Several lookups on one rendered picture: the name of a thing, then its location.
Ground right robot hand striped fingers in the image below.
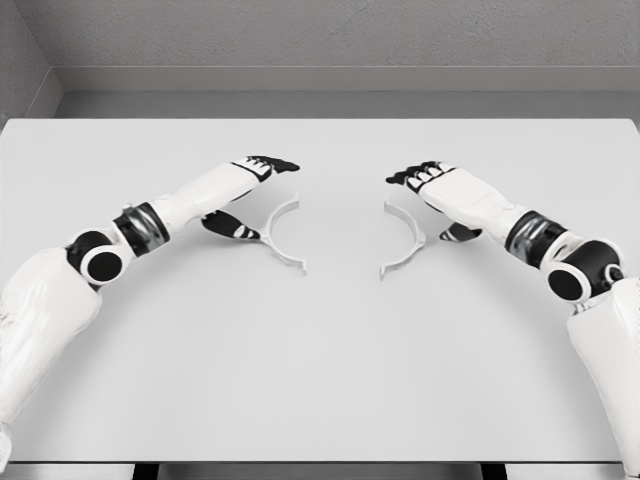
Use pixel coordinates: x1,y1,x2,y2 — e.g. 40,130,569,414
384,160,504,244

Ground left robot hand striped fingers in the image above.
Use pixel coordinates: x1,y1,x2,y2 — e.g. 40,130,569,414
192,155,302,241

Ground white half-ring pipe clamp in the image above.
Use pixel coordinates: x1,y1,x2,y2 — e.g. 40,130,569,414
257,192,308,278
377,198,428,282

